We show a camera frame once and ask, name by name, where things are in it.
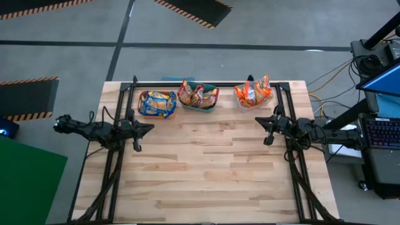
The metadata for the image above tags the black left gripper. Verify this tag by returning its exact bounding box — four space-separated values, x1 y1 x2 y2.
120 109 155 153

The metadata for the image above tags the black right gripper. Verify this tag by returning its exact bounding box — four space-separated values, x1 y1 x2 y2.
255 106 294 146

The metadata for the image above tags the orange plastic bin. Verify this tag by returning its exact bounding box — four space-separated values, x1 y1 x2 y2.
137 89 178 120

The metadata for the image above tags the clear plastic bin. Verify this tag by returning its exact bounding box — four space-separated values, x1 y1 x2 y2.
234 79 276 110

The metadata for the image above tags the teal plastic bin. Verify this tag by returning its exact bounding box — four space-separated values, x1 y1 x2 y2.
179 81 219 113

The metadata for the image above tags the white paper sign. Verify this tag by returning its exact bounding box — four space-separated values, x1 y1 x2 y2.
326 123 363 159

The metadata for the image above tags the black backlit keyboard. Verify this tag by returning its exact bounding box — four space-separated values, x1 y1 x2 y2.
364 117 400 150

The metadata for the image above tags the black hazard-striped floor mat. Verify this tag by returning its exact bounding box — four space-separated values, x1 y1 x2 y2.
0 0 96 21
0 76 60 123
152 0 234 31

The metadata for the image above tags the monitor with blue screen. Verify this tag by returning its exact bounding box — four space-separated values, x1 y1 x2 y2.
356 57 400 98

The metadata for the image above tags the grey equipment cart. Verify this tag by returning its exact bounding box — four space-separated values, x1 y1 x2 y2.
349 39 400 201

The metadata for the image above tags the green floor mat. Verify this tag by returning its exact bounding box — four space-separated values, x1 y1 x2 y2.
0 136 69 225

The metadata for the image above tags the black device with blue light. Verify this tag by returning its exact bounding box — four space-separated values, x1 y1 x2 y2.
0 117 20 141

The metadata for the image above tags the black slanted pole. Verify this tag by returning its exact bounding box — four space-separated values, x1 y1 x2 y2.
362 12 400 51

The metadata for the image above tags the black metal table frame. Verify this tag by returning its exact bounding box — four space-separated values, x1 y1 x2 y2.
67 74 343 225

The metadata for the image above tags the coiled black cable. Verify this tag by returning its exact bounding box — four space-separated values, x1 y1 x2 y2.
356 54 384 76

